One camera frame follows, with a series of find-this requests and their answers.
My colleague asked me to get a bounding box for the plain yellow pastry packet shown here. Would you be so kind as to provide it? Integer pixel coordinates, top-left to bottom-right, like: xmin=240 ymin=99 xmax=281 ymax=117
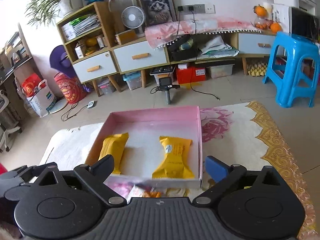
xmin=98 ymin=133 xmax=129 ymax=174

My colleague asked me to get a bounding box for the yellow pastry packet with logo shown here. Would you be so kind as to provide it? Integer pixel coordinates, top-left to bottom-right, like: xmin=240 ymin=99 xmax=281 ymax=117
xmin=152 ymin=136 xmax=195 ymax=179

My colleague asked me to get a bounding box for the orange lotus biscuit packet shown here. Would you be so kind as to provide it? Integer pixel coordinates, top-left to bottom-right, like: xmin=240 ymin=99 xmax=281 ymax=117
xmin=126 ymin=185 xmax=163 ymax=203

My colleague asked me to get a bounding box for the floral tablecloth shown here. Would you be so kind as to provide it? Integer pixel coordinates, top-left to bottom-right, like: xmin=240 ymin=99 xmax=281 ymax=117
xmin=40 ymin=101 xmax=318 ymax=239

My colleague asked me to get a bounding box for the pink cardboard box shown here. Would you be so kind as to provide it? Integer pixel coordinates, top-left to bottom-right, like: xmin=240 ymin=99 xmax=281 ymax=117
xmin=85 ymin=106 xmax=203 ymax=189

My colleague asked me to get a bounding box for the white office chair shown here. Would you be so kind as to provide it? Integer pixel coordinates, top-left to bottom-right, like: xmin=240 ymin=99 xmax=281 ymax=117
xmin=1 ymin=90 xmax=22 ymax=153

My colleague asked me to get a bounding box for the red cylindrical tin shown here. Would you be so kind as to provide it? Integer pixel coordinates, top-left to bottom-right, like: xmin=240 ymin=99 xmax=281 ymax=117
xmin=54 ymin=72 xmax=87 ymax=105

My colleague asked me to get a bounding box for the white paper shopping bag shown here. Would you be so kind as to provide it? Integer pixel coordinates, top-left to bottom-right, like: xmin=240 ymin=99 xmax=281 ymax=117
xmin=22 ymin=73 xmax=56 ymax=118

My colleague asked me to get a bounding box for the red storage box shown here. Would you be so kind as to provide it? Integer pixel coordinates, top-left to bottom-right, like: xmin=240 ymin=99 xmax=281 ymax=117
xmin=176 ymin=66 xmax=206 ymax=85

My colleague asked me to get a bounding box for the purple plush toy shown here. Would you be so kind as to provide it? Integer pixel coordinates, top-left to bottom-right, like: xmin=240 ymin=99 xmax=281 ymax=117
xmin=49 ymin=45 xmax=92 ymax=93

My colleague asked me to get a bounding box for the low wooden tv cabinet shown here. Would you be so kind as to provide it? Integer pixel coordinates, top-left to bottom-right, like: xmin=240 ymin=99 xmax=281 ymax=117
xmin=112 ymin=31 xmax=276 ymax=75

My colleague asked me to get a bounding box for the blue plastic stool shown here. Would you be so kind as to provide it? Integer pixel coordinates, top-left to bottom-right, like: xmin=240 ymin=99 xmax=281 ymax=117
xmin=263 ymin=31 xmax=319 ymax=108

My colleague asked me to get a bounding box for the wooden shelf cabinet with drawer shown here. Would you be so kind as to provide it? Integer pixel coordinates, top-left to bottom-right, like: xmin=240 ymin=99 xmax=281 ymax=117
xmin=56 ymin=2 xmax=121 ymax=95

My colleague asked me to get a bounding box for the pink floral cloth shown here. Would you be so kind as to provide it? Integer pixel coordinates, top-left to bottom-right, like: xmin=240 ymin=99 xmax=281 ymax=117
xmin=144 ymin=17 xmax=261 ymax=49

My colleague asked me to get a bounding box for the small white desk fan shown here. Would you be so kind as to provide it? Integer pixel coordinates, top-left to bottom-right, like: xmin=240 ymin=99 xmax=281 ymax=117
xmin=121 ymin=6 xmax=145 ymax=37

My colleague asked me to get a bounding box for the black microwave oven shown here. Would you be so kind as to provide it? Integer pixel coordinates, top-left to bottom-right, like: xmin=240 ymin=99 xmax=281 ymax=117
xmin=290 ymin=7 xmax=319 ymax=42

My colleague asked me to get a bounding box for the potted green plant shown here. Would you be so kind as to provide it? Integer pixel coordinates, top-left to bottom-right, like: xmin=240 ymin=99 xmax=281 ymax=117
xmin=25 ymin=0 xmax=82 ymax=26

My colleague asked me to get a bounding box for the framed cat picture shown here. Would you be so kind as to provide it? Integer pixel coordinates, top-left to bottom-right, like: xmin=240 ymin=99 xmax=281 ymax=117
xmin=136 ymin=0 xmax=177 ymax=27

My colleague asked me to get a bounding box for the camera on small tripod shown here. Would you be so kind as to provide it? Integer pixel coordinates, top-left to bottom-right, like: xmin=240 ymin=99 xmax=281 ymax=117
xmin=150 ymin=77 xmax=180 ymax=105

